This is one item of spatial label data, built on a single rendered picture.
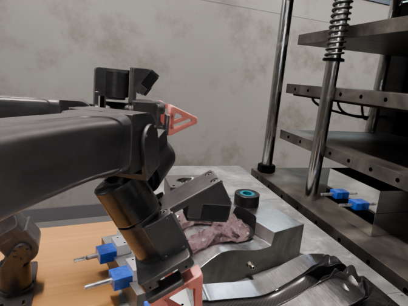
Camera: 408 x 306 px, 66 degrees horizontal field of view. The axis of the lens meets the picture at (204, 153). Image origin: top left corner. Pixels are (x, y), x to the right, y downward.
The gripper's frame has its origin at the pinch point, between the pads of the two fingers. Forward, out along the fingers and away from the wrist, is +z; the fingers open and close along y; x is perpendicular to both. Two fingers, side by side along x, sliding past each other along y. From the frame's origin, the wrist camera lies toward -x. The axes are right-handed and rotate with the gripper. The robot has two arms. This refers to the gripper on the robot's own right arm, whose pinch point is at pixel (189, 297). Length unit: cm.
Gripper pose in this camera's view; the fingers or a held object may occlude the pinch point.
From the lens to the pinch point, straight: 47.0
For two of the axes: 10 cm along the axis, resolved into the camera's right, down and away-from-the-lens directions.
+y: -2.6, -2.5, 9.3
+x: -8.7, 4.7, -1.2
